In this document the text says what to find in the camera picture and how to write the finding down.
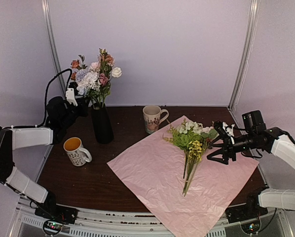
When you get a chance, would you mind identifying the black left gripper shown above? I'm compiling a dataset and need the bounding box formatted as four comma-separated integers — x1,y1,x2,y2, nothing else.
60,96,90,128

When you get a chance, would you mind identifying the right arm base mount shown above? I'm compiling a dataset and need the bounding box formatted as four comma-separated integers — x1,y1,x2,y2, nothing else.
225,188,268,235

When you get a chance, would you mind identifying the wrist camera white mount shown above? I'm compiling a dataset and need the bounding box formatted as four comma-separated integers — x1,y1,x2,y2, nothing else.
66,82,78,107
213,120,235,145

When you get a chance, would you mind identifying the white vented front rail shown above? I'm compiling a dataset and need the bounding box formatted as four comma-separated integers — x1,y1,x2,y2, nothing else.
7,197,294,237

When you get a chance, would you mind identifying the cream printed mug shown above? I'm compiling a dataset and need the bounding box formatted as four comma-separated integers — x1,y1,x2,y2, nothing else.
143,105,169,134

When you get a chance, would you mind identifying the right aluminium frame post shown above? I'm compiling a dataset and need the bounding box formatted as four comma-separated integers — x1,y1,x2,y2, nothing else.
228,0,260,112

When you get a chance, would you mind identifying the blue white hydrangea bunch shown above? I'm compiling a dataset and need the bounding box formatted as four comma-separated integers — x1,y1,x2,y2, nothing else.
75,68,101,105

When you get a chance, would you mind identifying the floral mug yellow inside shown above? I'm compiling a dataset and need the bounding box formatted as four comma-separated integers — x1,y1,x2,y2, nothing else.
63,137,92,167

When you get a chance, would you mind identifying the left aluminium frame post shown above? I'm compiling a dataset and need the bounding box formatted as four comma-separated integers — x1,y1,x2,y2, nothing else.
41,0,73,112

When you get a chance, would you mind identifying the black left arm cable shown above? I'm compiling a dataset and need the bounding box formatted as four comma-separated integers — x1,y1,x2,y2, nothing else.
35,68,73,129

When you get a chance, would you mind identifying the pink rose stem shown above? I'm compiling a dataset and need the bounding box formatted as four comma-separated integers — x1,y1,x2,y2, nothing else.
88,48,114,109

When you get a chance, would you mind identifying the purple flower bouquet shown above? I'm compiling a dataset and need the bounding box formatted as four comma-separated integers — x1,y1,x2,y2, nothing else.
163,119,218,196

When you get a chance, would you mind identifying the aluminium frame post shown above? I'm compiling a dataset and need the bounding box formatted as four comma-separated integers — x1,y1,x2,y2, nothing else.
228,0,260,112
41,0,73,112

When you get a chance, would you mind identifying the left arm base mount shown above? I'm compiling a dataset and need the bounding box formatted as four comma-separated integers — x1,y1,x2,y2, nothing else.
31,192,78,237

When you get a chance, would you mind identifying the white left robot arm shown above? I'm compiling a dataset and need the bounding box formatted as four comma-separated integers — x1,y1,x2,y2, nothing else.
0,96,89,219

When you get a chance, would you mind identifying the mauve and white flower stem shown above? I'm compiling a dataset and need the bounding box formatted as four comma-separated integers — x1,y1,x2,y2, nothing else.
99,65,122,107

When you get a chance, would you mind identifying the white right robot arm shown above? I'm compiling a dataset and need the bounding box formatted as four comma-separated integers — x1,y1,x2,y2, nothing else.
207,110,295,218

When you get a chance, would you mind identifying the orange brown flower stem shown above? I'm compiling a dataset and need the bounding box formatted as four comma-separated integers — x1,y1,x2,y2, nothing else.
71,55,87,81

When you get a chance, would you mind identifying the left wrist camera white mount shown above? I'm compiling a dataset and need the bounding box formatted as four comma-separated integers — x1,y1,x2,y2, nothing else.
66,82,78,107

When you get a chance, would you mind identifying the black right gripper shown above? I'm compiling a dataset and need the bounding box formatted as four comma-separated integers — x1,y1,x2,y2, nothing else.
207,132,256,165

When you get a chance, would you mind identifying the black tall vase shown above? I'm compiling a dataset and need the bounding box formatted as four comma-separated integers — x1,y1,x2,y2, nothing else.
91,103,114,144

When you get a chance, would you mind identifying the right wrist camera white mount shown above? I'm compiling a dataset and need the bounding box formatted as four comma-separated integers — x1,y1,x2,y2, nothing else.
213,120,235,145

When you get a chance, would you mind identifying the pink tissue wrapping sheet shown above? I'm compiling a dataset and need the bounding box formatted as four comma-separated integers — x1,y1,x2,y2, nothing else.
108,127,258,237

